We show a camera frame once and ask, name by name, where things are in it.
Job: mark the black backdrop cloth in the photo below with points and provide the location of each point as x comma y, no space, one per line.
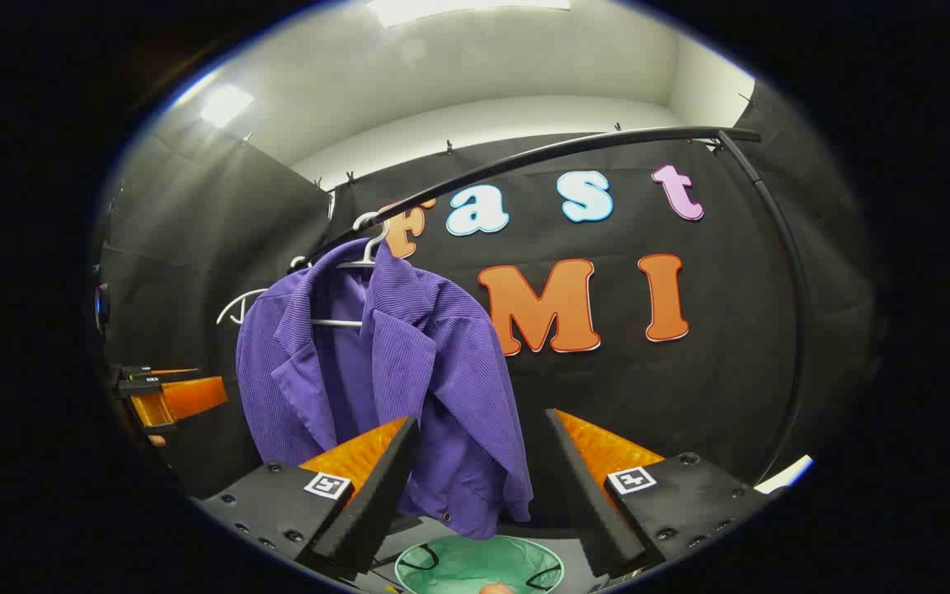
689,396

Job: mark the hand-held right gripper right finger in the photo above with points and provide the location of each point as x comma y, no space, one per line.
586,495

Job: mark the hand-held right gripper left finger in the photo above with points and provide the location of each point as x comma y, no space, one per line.
376,487

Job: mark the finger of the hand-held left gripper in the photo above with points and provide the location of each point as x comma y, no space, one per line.
190,398
138,382

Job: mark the ceiling light panel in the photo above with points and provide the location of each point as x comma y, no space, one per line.
225,105

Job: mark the green mesh laundry hamper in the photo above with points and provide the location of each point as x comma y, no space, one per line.
475,565

